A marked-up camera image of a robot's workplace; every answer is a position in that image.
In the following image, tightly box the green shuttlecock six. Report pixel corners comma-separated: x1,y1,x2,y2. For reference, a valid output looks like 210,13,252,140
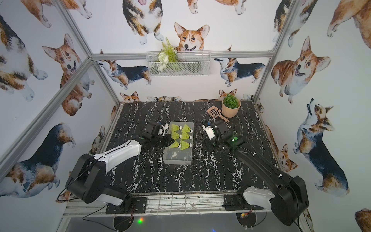
171,131,182,140

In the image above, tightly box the green shuttlecock three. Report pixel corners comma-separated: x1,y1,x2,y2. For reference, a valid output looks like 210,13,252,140
169,140,181,148

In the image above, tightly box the clear plastic storage box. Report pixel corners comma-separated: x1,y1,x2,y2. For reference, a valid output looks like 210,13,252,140
163,121,194,165

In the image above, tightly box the green shuttlecock two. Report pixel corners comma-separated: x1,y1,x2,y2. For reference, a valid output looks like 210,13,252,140
171,123,183,132

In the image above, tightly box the green shuttlecock eight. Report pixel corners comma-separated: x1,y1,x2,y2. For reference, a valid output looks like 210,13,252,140
180,140,192,150

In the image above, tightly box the green shuttlecock seven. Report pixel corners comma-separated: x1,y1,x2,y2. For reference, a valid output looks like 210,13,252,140
180,132,193,140

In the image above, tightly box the green shuttlecock one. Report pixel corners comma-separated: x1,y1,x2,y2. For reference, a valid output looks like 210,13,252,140
182,124,193,133

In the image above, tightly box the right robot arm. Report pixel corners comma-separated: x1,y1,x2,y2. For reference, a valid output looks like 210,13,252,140
202,120,309,226

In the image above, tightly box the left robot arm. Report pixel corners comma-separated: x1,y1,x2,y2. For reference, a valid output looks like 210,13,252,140
65,134,175,212

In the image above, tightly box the pink slotted scoop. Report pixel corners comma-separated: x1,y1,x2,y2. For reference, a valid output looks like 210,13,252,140
206,105,229,123

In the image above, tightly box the pink pot with succulent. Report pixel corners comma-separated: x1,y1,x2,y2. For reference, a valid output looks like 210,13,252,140
222,94,241,118

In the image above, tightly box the green fern plant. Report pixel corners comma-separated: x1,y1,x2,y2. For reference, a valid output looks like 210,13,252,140
157,38,178,72

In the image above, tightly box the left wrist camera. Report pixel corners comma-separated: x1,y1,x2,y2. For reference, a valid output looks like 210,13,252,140
145,122,169,136

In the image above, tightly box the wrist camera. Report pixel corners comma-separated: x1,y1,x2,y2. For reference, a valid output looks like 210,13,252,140
203,125,215,140
145,122,169,136

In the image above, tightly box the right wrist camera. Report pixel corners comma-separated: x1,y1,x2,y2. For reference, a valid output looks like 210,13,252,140
203,125,215,140

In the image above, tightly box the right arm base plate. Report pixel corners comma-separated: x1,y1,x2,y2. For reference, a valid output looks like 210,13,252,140
222,194,253,211

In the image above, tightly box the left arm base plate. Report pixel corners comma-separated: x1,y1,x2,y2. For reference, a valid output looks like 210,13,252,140
105,197,148,215

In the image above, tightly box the aluminium front rail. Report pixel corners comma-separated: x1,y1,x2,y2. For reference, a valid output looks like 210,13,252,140
62,192,266,218

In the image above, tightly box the white wire wall basket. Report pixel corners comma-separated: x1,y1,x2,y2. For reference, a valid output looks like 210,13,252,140
146,51,212,76

